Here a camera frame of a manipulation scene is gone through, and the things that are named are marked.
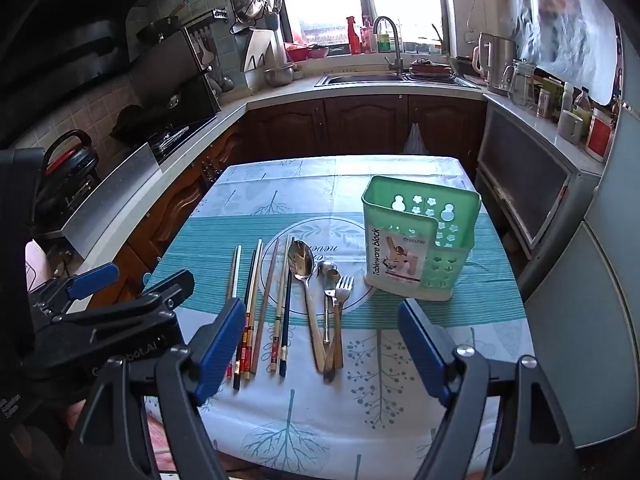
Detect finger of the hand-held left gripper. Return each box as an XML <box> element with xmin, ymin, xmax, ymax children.
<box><xmin>50</xmin><ymin>269</ymin><xmax>196</xmax><ymax>331</ymax></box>
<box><xmin>30</xmin><ymin>261</ymin><xmax>122</xmax><ymax>318</ymax></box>

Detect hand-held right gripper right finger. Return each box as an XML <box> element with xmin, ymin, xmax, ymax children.
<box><xmin>397</xmin><ymin>299</ymin><xmax>583</xmax><ymax>480</ymax></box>

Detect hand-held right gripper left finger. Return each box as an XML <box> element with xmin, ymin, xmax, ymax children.
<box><xmin>65</xmin><ymin>297</ymin><xmax>248</xmax><ymax>480</ymax></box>

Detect black red-patterned chopstick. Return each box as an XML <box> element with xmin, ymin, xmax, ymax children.
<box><xmin>232</xmin><ymin>249</ymin><xmax>259</xmax><ymax>392</ymax></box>

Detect pale red-patterned chopstick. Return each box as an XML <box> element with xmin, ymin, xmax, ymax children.
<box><xmin>243</xmin><ymin>238</ymin><xmax>264</xmax><ymax>380</ymax></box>

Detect plain black chopstick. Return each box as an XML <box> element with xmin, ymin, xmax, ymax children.
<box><xmin>279</xmin><ymin>267</ymin><xmax>295</xmax><ymax>378</ymax></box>

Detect cream patterned chopstick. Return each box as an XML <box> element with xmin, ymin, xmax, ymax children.
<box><xmin>270</xmin><ymin>236</ymin><xmax>292</xmax><ymax>373</ymax></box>

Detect white chopstick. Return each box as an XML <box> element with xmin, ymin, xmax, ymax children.
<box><xmin>225</xmin><ymin>245</ymin><xmax>244</xmax><ymax>306</ymax></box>

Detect green plastic utensil holder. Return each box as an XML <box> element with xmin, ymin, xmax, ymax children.
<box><xmin>361</xmin><ymin>175</ymin><xmax>482</xmax><ymax>303</ymax></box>

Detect steel fork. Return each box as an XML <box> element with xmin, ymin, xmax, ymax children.
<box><xmin>330</xmin><ymin>275</ymin><xmax>355</xmax><ymax>370</ymax></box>

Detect large steel spoon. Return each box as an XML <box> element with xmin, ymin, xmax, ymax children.
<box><xmin>288</xmin><ymin>240</ymin><xmax>327</xmax><ymax>373</ymax></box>

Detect pink appliance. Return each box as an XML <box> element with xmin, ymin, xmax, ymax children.
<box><xmin>25</xmin><ymin>240</ymin><xmax>53</xmax><ymax>291</ymax></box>

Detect steel splash guard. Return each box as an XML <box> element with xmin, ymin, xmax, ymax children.
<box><xmin>62</xmin><ymin>142</ymin><xmax>163</xmax><ymax>261</ymax></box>

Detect black wok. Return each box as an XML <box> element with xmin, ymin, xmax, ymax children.
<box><xmin>111</xmin><ymin>104</ymin><xmax>168</xmax><ymax>142</ymax></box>

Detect black gas stove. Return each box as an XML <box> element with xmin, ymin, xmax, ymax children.
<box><xmin>129</xmin><ymin>25</ymin><xmax>222</xmax><ymax>136</ymax></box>

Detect grey cabinet with dark door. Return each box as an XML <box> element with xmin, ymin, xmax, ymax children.
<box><xmin>475</xmin><ymin>95</ymin><xmax>606</xmax><ymax>286</ymax></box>

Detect white plastic bag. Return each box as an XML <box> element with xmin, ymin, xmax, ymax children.
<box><xmin>402</xmin><ymin>122</ymin><xmax>430</xmax><ymax>157</ymax></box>

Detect black range hood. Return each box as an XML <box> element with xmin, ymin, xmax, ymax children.
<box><xmin>0</xmin><ymin>0</ymin><xmax>168</xmax><ymax>153</ymax></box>

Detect white kitchen countertop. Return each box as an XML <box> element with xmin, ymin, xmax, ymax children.
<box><xmin>30</xmin><ymin>67</ymin><xmax>608</xmax><ymax>261</ymax></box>

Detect dark wooden kitchen cabinets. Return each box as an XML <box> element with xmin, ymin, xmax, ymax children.
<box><xmin>95</xmin><ymin>92</ymin><xmax>488</xmax><ymax>306</ymax></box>

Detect steel pot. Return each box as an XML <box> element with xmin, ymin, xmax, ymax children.
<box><xmin>263</xmin><ymin>62</ymin><xmax>296</xmax><ymax>87</ymax></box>

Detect black frying pan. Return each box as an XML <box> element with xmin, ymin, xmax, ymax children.
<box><xmin>137</xmin><ymin>2</ymin><xmax>188</xmax><ymax>43</ymax></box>

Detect white cutting board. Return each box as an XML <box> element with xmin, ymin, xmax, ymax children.
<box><xmin>241</xmin><ymin>27</ymin><xmax>287</xmax><ymax>73</ymax></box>

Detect white cup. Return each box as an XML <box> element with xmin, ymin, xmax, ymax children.
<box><xmin>556</xmin><ymin>109</ymin><xmax>586</xmax><ymax>145</ymax></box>

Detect red basin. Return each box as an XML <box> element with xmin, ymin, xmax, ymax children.
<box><xmin>285</xmin><ymin>42</ymin><xmax>331</xmax><ymax>61</ymax></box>

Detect red container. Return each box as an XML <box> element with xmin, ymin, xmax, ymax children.
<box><xmin>586</xmin><ymin>107</ymin><xmax>616</xmax><ymax>162</ymax></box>

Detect steel sink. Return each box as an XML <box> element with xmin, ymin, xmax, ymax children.
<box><xmin>314</xmin><ymin>72</ymin><xmax>481</xmax><ymax>90</ymax></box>

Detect green box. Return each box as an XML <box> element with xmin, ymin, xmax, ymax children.
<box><xmin>537</xmin><ymin>77</ymin><xmax>563</xmax><ymax>121</ymax></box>

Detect glass pitcher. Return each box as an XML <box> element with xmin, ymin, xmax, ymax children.
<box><xmin>502</xmin><ymin>59</ymin><xmax>538</xmax><ymax>107</ymax></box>

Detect clear plastic bottle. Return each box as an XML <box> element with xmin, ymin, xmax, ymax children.
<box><xmin>570</xmin><ymin>87</ymin><xmax>593</xmax><ymax>133</ymax></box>

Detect steel electric kettle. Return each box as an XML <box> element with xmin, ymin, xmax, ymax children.
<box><xmin>472</xmin><ymin>32</ymin><xmax>518</xmax><ymax>96</ymax></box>

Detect steel faucet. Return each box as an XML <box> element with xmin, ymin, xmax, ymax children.
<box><xmin>372</xmin><ymin>16</ymin><xmax>405</xmax><ymax>77</ymax></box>

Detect red spray bottle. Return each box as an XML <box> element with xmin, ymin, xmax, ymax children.
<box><xmin>346</xmin><ymin>15</ymin><xmax>362</xmax><ymax>56</ymax></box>

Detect black cooker with red handle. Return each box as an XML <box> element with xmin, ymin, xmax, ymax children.
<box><xmin>35</xmin><ymin>130</ymin><xmax>101</xmax><ymax>231</ymax></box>

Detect wall rail with ladles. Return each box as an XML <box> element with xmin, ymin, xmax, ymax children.
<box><xmin>190</xmin><ymin>7</ymin><xmax>236</xmax><ymax>93</ymax></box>

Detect silvery plastic wall sheet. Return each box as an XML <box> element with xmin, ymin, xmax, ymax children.
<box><xmin>505</xmin><ymin>0</ymin><xmax>621</xmax><ymax>106</ymax></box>

